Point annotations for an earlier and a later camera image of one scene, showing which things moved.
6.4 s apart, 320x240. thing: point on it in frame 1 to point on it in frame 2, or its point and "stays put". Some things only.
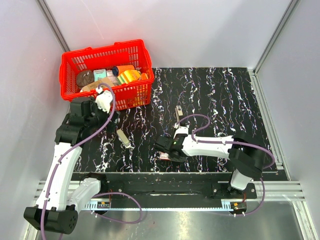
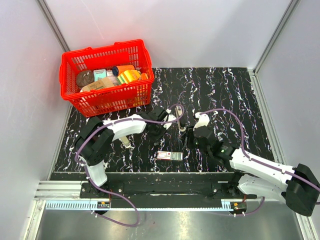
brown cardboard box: x=94 y=85 stays put
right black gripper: x=179 y=160 to x=189 y=135
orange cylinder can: x=116 y=70 stays put
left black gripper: x=111 y=124 to x=156 y=139
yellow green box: x=126 y=76 stays put
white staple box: x=164 y=156 stays put
